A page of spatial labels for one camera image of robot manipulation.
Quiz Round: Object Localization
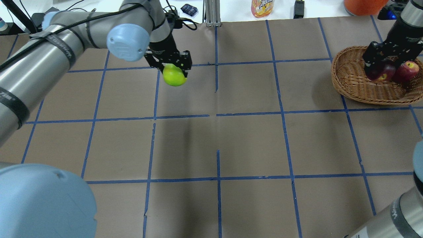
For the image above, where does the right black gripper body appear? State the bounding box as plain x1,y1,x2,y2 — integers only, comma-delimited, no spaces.
382,16,422,63

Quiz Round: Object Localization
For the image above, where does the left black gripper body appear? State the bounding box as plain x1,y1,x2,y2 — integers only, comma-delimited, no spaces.
146,32,180,65

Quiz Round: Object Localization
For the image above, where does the green apple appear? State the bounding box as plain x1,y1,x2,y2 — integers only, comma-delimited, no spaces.
163,63,187,87

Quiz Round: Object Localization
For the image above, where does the dark red apple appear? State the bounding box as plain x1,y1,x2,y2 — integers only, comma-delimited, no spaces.
365,62,396,83

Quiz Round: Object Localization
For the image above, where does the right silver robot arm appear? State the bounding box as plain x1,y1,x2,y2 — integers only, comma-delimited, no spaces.
331,0,422,238

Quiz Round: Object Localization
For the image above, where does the wicker basket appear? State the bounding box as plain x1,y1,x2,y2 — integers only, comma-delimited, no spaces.
331,46,423,105

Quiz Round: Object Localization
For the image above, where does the small dark blue pouch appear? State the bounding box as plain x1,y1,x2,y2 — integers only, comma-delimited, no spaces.
180,4,199,17

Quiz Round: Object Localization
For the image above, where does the orange bucket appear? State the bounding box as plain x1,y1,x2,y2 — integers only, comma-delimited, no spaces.
343,0,388,16

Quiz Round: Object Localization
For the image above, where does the black power adapter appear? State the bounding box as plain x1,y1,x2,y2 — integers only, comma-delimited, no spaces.
293,0,305,19

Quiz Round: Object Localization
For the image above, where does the orange drink bottle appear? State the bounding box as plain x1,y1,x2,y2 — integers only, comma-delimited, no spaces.
251,0,274,18

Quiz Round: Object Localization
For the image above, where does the black monitor stand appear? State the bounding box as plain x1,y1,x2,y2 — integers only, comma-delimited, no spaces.
1,0,41,33

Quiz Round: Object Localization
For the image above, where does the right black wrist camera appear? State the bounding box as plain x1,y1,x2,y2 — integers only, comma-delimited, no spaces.
377,3,406,20

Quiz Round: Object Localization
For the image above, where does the aluminium frame post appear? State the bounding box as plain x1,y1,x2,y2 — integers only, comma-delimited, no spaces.
203,0,222,27

